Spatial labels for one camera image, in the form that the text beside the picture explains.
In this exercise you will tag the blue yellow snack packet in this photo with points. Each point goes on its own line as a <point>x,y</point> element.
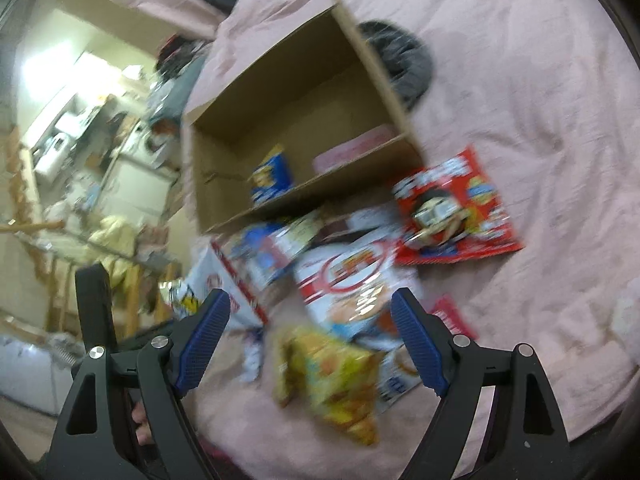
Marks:
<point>272,175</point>

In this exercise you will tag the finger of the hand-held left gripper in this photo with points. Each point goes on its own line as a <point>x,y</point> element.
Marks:
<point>95,305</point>

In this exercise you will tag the pink snack packet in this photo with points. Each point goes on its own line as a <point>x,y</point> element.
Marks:
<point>350,152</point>

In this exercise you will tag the yellow chip bag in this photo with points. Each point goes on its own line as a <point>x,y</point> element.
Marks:
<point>330,375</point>

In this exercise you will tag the white red-ringed chip bag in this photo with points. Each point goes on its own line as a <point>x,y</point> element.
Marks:
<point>355,280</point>

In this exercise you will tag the wooden rack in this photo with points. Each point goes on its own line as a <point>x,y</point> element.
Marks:
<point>30,240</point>

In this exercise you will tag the pink blanket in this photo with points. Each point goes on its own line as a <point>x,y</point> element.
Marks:
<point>525,160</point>

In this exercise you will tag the small white blue wrapper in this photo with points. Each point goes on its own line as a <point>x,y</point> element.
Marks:
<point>254,360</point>

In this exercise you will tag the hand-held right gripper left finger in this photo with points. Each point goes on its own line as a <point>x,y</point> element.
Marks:
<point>205,340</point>

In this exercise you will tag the small red snack packet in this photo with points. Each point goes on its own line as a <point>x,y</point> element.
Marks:
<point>452,317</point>

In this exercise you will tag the red cartoon candy bag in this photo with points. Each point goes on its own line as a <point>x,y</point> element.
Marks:
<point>455,210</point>

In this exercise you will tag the person's left hand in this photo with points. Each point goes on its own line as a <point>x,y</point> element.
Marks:
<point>141,422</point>

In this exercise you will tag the white red-edged snack bag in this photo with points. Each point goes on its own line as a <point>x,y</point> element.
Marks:
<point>225,275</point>

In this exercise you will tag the pile of dark clothes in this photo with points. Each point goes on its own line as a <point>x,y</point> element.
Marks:
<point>175,75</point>

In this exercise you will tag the silver yellow snack packet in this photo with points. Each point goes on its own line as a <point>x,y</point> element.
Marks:
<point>177,297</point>

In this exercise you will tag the blue white cartoon snack box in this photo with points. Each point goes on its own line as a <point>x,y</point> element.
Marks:
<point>272,250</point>

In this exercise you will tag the cream cloth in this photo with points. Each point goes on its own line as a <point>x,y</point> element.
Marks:
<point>117,245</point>

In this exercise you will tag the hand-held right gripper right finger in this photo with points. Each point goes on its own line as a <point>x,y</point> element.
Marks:
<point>417,345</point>

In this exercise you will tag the brown cardboard box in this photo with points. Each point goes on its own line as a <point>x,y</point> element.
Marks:
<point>280,105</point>

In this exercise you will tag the grey striped cloth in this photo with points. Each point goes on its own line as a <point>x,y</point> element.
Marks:
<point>400,60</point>

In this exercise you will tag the white appliance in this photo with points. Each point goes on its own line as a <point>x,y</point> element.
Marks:
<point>52,152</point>

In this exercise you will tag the white storage box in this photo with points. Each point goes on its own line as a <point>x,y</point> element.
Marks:
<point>30,375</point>

